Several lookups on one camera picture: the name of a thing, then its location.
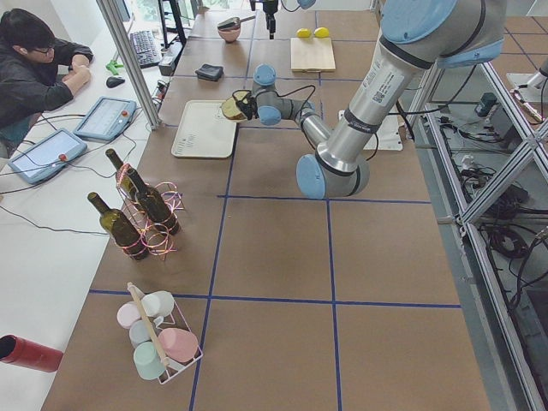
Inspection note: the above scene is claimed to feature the white bear serving tray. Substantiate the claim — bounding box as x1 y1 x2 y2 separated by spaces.
170 100 236 158

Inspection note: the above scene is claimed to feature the bread slice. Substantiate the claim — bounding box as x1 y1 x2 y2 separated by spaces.
220 97 247 122

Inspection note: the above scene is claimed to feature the dark glass bottle upper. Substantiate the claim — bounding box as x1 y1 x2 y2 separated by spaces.
128 167 180 235

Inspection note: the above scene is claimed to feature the grey folded cloth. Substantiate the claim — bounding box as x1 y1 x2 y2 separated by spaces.
195 63 223 81

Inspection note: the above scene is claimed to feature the white wire cup rack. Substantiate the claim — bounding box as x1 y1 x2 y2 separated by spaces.
128 283 203 384

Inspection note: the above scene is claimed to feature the yellow lemon half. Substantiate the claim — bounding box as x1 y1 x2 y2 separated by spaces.
313 27 331 39
295 28 312 39

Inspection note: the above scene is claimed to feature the dark glass bottle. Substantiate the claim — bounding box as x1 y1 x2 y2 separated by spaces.
87 192 149 260
128 167 180 235
105 148 137 203

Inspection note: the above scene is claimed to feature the pink bowl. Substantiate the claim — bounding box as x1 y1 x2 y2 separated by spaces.
217 23 241 43

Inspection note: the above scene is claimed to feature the wooden cutting board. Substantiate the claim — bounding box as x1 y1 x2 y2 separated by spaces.
290 37 336 72

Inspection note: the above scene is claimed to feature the green plastic tool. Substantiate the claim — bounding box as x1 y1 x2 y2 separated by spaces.
105 60 123 75

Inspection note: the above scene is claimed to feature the black computer mouse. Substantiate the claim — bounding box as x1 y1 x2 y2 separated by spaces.
105 75 125 89

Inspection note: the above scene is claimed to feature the person in black jacket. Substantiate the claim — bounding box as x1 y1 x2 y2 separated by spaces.
1 9 93 158

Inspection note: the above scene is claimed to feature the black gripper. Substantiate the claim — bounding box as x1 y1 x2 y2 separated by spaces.
232 89 258 121
261 0 278 39

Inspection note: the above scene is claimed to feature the mint green cup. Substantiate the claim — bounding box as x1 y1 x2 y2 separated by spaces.
133 341 166 380

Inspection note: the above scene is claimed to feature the aluminium frame post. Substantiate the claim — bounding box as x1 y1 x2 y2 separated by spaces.
96 0 162 130

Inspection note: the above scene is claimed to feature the red cylinder bottle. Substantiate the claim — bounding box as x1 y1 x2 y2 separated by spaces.
1 335 63 372

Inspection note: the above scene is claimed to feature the black keyboard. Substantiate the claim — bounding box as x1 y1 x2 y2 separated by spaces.
129 30 161 69

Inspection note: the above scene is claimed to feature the grey cup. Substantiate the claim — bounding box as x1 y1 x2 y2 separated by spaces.
128 319 152 348

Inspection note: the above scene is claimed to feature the blue teach pendant near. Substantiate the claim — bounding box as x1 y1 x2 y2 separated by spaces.
8 128 87 184

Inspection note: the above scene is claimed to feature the pale pink cup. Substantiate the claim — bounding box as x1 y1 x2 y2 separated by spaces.
116 301 141 330

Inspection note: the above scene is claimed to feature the blue teach pendant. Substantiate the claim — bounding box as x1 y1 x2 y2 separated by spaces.
8 128 87 184
74 97 137 141

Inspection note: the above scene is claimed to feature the white cup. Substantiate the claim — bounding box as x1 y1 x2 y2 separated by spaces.
140 290 175 318

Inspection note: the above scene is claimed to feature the dark glass bottle lower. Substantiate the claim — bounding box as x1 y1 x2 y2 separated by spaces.
87 192 149 260

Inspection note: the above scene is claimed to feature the blue teach pendant far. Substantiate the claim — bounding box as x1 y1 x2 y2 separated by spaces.
74 97 137 141

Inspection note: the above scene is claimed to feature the copper wire bottle rack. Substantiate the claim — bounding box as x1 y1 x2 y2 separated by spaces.
116 164 181 259

